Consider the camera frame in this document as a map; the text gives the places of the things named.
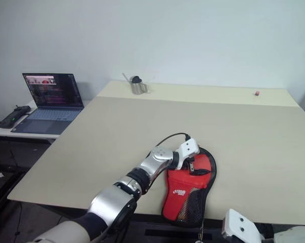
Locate black handheld controller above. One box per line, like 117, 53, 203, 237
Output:
0, 105, 32, 129

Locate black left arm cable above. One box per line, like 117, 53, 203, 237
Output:
156, 133, 191, 148

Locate stainless steel pitcher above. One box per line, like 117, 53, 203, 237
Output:
130, 81, 149, 95

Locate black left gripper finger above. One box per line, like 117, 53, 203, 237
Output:
190, 168, 210, 177

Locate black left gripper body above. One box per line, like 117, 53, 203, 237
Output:
186, 154, 200, 176

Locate black table frame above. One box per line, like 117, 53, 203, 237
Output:
126, 214, 225, 238

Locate red and black paddle case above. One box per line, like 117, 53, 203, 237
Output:
161, 147, 217, 228

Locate white side table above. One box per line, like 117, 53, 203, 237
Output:
0, 99, 93, 140

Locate open blue-grey laptop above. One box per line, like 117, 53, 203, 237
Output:
22, 73, 84, 135

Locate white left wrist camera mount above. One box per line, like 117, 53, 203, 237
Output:
177, 138, 201, 171

